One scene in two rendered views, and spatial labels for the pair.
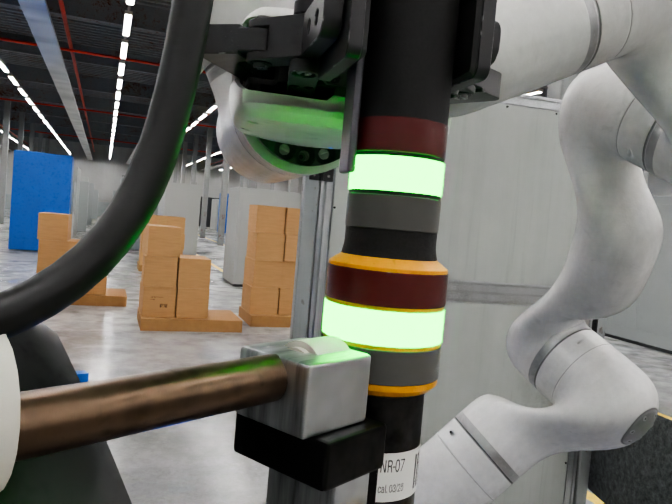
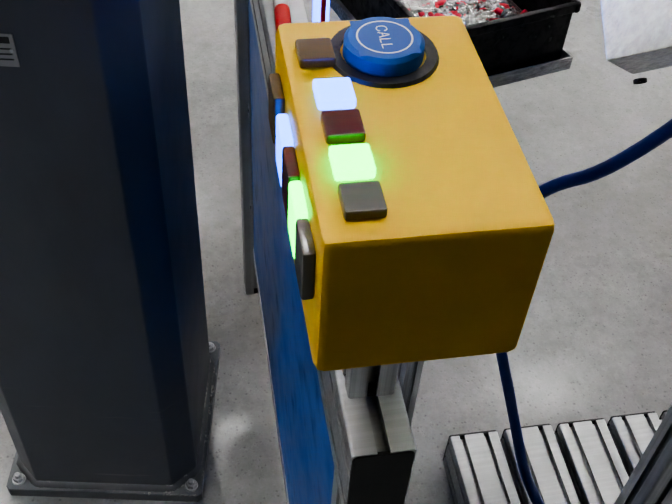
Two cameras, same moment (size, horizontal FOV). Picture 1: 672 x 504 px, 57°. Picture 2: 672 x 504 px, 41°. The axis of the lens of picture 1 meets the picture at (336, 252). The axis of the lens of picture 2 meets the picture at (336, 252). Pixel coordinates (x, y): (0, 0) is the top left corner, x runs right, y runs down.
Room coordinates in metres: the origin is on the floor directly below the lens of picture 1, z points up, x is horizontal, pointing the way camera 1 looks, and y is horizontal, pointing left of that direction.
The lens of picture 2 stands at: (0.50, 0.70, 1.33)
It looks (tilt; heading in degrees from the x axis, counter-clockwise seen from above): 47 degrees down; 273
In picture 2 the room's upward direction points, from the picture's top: 4 degrees clockwise
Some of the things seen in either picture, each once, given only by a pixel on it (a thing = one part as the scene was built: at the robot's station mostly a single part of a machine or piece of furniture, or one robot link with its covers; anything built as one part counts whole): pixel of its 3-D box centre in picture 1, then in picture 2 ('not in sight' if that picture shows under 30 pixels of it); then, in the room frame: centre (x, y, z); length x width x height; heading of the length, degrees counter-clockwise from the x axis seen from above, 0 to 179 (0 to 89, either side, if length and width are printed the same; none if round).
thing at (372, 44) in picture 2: not in sight; (383, 48); (0.51, 0.32, 1.08); 0.04 x 0.04 x 0.02
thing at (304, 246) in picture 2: not in sight; (304, 259); (0.53, 0.43, 1.04); 0.02 x 0.01 x 0.03; 105
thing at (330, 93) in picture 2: not in sight; (334, 93); (0.53, 0.36, 1.08); 0.02 x 0.02 x 0.01; 15
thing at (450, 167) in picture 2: not in sight; (390, 191); (0.50, 0.36, 1.02); 0.16 x 0.10 x 0.11; 105
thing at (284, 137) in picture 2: not in sight; (284, 151); (0.55, 0.36, 1.04); 0.02 x 0.01 x 0.03; 105
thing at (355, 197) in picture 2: not in sight; (362, 200); (0.51, 0.43, 1.08); 0.02 x 0.02 x 0.01; 15
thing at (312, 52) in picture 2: not in sight; (315, 52); (0.54, 0.33, 1.08); 0.02 x 0.02 x 0.01; 15
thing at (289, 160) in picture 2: not in sight; (290, 184); (0.54, 0.39, 1.04); 0.02 x 0.01 x 0.03; 105
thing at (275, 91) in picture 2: not in sight; (276, 109); (0.56, 0.33, 1.04); 0.02 x 0.01 x 0.03; 105
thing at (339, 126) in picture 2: not in sight; (342, 126); (0.52, 0.38, 1.08); 0.02 x 0.02 x 0.01; 15
